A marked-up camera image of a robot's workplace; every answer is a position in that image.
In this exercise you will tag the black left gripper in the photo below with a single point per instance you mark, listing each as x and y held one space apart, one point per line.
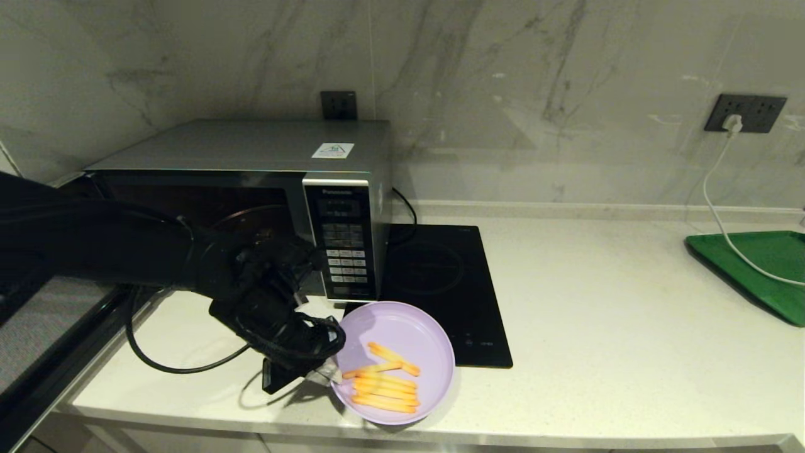
270 321

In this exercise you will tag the purple plastic plate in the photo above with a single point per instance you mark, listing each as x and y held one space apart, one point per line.
390 324

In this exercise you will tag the glass microwave door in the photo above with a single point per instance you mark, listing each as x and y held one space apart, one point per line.
38 352

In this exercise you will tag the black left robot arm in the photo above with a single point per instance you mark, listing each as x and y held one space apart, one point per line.
94 245

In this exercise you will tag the silver Panasonic microwave body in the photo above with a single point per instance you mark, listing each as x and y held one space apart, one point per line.
251 143

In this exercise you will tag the black induction cooktop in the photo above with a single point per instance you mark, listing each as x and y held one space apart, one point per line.
440 264

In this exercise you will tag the white warning sticker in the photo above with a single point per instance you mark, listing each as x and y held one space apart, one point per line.
333 150

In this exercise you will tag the green plastic tray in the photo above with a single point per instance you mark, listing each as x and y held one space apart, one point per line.
773 258

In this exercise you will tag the white power plug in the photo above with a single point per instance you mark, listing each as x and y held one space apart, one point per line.
732 124

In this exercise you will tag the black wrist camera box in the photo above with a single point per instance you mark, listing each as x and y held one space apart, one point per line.
280 377

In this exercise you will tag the black wide wall socket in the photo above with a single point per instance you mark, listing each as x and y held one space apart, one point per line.
762 112

